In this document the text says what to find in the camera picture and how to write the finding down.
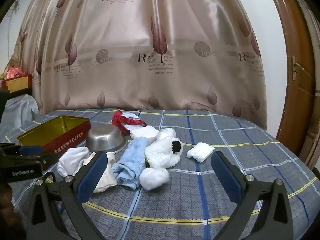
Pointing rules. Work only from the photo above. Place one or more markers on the steel bowl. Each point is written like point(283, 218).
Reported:
point(105, 137)

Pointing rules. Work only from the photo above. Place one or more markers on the red cardboard box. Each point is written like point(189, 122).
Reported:
point(17, 83)

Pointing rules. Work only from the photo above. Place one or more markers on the white plastic sheet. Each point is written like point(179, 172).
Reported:
point(20, 110)

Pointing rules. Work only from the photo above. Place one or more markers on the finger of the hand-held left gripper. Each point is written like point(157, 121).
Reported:
point(47, 159)
point(31, 150)

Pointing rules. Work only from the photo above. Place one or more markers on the cream cloth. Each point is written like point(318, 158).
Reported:
point(108, 177)

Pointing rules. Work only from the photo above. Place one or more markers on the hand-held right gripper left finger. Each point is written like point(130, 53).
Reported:
point(92, 176)

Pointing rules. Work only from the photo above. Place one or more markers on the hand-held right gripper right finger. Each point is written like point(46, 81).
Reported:
point(225, 176)

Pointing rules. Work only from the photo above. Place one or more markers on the red and white snack bag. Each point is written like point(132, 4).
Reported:
point(62, 140)

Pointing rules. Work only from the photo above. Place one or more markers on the brown wooden door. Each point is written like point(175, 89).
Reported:
point(295, 30)

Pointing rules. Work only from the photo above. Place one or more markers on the blue plaid bed sheet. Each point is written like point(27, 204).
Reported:
point(162, 217)

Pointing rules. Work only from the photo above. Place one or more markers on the pink plastic bag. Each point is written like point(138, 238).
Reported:
point(13, 73)

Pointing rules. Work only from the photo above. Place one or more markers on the red cloth with white label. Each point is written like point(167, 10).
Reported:
point(117, 120)

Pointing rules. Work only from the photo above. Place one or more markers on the light blue towel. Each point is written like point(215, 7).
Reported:
point(130, 160)

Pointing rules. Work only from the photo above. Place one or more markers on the white plush toy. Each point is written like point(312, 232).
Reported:
point(160, 155)

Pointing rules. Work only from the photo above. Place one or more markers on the white folded pad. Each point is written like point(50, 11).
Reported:
point(200, 152)

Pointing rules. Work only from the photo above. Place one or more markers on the person's left forearm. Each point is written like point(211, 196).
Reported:
point(7, 217)

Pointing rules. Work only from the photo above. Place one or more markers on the crumpled white foam piece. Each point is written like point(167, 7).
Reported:
point(153, 177)

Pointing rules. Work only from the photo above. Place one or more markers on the beige printed pillow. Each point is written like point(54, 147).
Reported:
point(150, 17)

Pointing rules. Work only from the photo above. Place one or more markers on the white cloth bundle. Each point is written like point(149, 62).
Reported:
point(165, 133)

